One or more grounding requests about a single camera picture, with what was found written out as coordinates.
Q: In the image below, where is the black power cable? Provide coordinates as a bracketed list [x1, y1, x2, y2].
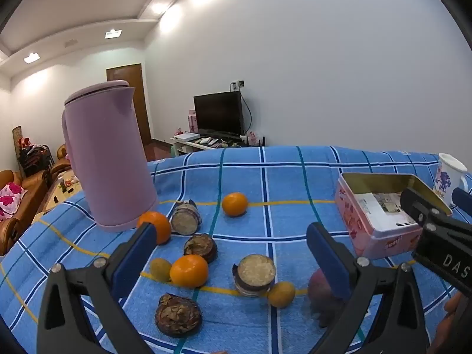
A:
[240, 88, 255, 137]

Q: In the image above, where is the greenish yellow small fruit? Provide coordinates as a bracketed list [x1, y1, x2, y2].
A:
[149, 258, 173, 283]

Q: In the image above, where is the wooden coffee table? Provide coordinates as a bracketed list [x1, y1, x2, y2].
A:
[31, 170, 85, 225]

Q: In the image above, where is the white floral mug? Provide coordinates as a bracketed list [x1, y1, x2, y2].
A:
[433, 153, 469, 207]

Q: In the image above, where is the brown leather sofa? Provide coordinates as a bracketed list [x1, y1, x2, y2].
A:
[0, 170, 52, 255]

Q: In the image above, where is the white television stand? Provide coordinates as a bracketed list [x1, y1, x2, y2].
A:
[170, 135, 267, 163]

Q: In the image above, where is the dark wooden door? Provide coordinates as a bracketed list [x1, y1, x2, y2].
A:
[106, 63, 153, 146]

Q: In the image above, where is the cut yam piece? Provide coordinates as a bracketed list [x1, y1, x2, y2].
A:
[232, 254, 277, 299]
[170, 199, 203, 235]

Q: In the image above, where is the purple round root vegetable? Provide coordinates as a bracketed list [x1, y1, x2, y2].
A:
[307, 268, 345, 328]

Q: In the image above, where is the dark clothes rack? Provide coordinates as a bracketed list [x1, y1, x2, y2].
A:
[17, 144, 56, 178]

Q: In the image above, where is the black television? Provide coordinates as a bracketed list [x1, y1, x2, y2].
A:
[194, 91, 246, 137]

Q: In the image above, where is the pink flower pillow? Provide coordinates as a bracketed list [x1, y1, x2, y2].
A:
[0, 182, 28, 222]

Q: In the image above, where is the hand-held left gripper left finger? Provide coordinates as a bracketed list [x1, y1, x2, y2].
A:
[37, 223, 159, 354]

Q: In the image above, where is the pink tin box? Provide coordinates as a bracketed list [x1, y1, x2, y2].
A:
[334, 173, 453, 260]

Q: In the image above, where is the printed paper leaflet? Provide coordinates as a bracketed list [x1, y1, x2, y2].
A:
[356, 191, 419, 234]

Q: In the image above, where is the yellow orange small fruit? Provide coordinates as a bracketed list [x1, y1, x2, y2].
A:
[267, 281, 296, 308]

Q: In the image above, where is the pink electric kettle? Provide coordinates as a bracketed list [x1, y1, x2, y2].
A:
[61, 80, 160, 233]

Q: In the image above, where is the person's right hand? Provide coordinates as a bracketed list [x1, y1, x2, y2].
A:
[435, 291, 461, 345]

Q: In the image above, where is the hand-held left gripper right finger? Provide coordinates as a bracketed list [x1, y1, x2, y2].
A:
[306, 222, 432, 354]

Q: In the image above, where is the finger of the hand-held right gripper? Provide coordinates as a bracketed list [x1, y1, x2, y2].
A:
[400, 187, 448, 229]
[452, 187, 472, 225]

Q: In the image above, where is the orange mandarin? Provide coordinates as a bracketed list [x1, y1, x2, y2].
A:
[137, 211, 172, 246]
[169, 254, 209, 289]
[222, 192, 248, 217]

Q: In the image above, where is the blue plaid blanket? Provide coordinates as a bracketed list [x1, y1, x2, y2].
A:
[0, 145, 472, 354]

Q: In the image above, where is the dark brown wrinkled fruit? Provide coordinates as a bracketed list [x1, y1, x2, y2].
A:
[155, 293, 203, 338]
[183, 233, 218, 264]

